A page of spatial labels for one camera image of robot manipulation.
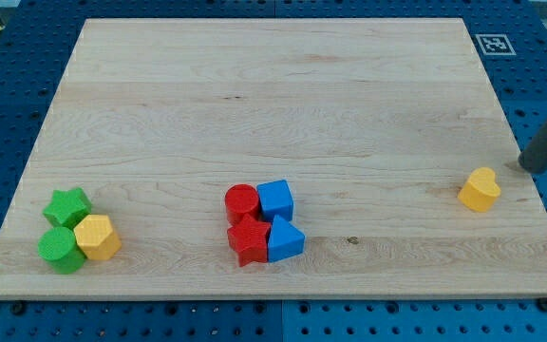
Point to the yellow heart block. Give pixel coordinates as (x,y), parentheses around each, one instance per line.
(480,191)

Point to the blue cube block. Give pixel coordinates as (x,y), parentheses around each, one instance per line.
(276,200)

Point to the light wooden board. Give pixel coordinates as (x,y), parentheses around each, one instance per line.
(375,124)

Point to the red cylinder block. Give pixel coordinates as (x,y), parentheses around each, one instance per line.
(241,200)

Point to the blue triangle block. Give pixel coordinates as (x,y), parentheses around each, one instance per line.
(285,240)

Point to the red star block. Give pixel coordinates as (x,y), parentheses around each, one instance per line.
(249,239)

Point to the yellow hexagon block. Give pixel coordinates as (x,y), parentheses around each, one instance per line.
(97,237)

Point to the green star block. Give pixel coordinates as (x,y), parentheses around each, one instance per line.
(67,208)

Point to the green cylinder block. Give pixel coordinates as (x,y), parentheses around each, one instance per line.
(59,249)

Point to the white fiducial marker tag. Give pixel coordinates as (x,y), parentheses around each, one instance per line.
(495,44)

